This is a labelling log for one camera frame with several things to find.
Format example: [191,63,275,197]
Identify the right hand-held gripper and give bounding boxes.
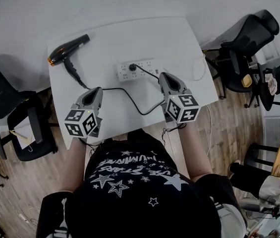
[159,72,201,123]

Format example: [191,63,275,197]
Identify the person's black star t-shirt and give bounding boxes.
[34,129,248,238]

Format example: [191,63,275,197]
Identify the thin black gripper wire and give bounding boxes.
[79,137,103,156]
[161,122,187,146]

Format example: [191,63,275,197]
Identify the person's left forearm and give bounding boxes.
[55,136,89,193]

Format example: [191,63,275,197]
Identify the crumpled pink cloth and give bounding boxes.
[265,73,279,95]

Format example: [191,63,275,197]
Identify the black hair dryer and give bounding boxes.
[47,34,91,84]

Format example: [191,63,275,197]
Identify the small yellow box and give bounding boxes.
[243,74,253,88]

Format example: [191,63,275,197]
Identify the person's right forearm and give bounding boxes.
[176,122,214,182]

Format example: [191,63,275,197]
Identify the black power cord with plug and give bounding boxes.
[76,64,167,116]

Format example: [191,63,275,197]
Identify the wooden clothes hanger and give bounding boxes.
[9,129,34,153]

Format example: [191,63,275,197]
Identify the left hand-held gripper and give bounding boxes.
[64,87,104,138]

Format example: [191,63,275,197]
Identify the white power strip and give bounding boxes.
[116,58,164,83]

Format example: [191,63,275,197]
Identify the white paper sheet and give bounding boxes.
[12,119,35,150]

